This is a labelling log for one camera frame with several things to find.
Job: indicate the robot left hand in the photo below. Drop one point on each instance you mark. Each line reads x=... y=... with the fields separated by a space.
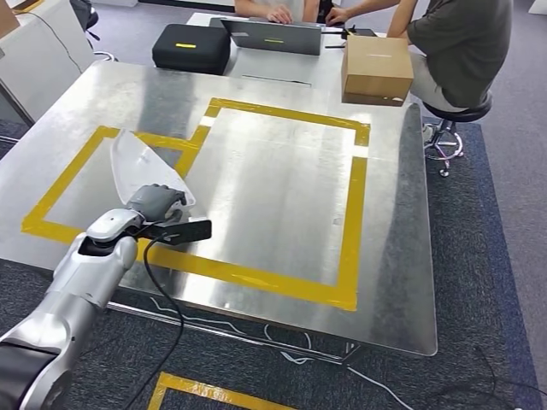
x=156 y=202

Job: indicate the white plastic car part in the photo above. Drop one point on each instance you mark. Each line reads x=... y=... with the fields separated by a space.
x=137 y=164

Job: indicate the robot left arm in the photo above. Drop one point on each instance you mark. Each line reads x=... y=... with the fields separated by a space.
x=85 y=277

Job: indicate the steel workbench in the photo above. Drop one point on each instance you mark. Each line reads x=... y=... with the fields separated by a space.
x=277 y=198

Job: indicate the black zip case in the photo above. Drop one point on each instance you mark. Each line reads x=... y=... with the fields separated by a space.
x=190 y=51

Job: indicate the white cabinet panel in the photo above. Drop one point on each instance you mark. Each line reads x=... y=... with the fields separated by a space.
x=42 y=62

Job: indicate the white desk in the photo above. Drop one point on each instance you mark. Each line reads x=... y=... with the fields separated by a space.
x=277 y=70

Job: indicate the person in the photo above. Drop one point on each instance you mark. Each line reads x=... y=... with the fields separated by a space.
x=277 y=8
x=81 y=14
x=462 y=51

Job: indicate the grey laptop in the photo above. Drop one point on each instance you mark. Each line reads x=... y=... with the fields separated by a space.
x=273 y=39

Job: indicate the flat brown board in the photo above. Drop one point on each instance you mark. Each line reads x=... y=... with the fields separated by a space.
x=28 y=5

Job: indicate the brown cardboard box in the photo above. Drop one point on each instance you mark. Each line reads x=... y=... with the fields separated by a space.
x=7 y=20
x=376 y=68

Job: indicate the black handheld device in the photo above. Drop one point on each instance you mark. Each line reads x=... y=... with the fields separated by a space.
x=361 y=33

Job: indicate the black round stool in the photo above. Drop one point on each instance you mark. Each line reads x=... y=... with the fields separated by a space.
x=457 y=113

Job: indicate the white block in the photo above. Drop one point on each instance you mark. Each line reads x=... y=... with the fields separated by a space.
x=538 y=5

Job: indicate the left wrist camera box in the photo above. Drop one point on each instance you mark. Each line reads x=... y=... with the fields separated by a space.
x=183 y=232

